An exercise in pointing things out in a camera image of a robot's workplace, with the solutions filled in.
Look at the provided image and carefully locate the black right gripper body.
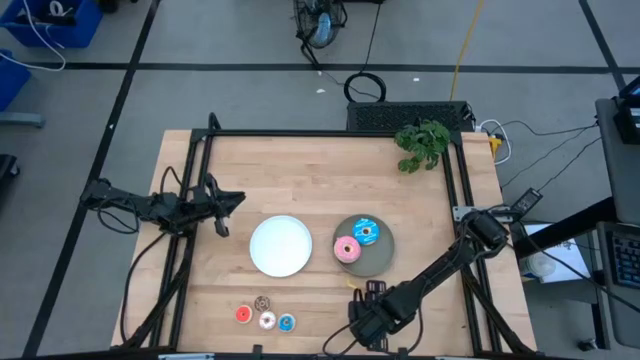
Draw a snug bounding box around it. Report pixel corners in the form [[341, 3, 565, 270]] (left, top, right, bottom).
[[367, 280, 406, 351]]

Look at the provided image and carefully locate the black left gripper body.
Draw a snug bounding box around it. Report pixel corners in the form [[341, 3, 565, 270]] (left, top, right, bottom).
[[189, 172, 231, 239]]

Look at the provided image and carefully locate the large pink frosted donut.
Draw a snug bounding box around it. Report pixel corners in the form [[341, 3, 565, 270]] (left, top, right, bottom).
[[333, 235, 363, 265]]

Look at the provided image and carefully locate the large blue frosted donut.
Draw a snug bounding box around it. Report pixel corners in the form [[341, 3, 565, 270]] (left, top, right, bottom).
[[351, 218, 381, 247]]

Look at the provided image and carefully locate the grey-green round plate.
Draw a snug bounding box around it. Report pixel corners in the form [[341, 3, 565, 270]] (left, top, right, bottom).
[[332, 213, 396, 279]]

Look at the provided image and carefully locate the white round plate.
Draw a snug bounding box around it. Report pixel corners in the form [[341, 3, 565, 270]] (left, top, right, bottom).
[[248, 214, 314, 279]]

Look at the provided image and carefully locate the green potted plant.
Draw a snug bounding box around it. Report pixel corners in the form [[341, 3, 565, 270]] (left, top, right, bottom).
[[393, 119, 452, 175]]

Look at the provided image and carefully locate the clear plastic cup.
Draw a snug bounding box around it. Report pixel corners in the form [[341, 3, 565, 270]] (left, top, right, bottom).
[[527, 252, 556, 279]]

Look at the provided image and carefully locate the black power adapter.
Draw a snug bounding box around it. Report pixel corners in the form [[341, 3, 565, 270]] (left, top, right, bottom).
[[509, 187, 544, 216]]

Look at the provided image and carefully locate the black perforated computer case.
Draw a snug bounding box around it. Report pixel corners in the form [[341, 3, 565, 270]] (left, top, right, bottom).
[[346, 100, 476, 133]]

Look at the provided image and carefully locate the white paper sheet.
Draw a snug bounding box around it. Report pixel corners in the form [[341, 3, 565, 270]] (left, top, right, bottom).
[[519, 222, 594, 284]]

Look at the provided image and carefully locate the black floor fan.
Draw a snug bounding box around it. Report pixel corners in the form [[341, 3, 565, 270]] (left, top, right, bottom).
[[292, 0, 349, 51]]

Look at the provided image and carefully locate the black diagonal bar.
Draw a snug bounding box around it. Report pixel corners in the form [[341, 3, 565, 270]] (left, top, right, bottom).
[[512, 197, 616, 259]]

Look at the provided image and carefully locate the grey metal base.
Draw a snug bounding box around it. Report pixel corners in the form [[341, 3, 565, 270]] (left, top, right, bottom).
[[0, 112, 46, 129]]

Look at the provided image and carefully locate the blue plastic bin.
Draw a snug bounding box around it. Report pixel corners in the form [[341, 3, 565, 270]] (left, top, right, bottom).
[[0, 48, 32, 112], [0, 0, 104, 50]]

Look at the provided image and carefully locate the grey desk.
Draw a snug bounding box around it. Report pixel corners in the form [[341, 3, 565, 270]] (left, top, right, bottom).
[[594, 97, 640, 226], [594, 219, 640, 351]]

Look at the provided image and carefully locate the black keyboard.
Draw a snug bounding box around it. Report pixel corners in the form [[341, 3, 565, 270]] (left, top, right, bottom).
[[612, 232, 640, 291]]

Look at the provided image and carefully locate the black computer monitor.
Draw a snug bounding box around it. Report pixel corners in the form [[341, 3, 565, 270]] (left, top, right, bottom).
[[613, 74, 640, 146]]

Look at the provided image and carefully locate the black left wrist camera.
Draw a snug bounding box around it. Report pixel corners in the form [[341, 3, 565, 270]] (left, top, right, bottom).
[[189, 185, 214, 211]]

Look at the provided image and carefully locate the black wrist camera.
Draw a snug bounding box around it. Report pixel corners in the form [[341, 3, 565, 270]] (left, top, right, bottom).
[[348, 287, 371, 344], [189, 185, 214, 211]]

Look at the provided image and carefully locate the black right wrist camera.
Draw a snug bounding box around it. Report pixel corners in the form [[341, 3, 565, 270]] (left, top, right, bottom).
[[348, 287, 371, 344]]

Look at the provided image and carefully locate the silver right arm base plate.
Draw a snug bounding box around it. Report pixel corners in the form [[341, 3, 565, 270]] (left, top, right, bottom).
[[452, 205, 516, 224]]

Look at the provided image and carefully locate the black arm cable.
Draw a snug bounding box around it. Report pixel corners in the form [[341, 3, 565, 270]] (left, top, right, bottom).
[[119, 230, 171, 346]]

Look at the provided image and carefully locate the black aluminium table frame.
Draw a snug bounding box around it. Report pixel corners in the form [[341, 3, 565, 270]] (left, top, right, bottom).
[[119, 112, 539, 359]]

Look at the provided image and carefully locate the coiled black cable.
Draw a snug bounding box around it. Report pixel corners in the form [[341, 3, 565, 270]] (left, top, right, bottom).
[[342, 72, 388, 104]]

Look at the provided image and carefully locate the white looped cable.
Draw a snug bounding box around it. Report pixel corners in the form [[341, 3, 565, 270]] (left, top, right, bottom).
[[474, 118, 514, 166]]

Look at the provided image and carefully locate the thin black cable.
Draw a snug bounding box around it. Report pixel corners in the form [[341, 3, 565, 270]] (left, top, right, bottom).
[[362, 0, 384, 76]]

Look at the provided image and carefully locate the yellow cable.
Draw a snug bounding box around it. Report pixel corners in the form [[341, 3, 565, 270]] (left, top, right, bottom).
[[449, 0, 485, 101]]

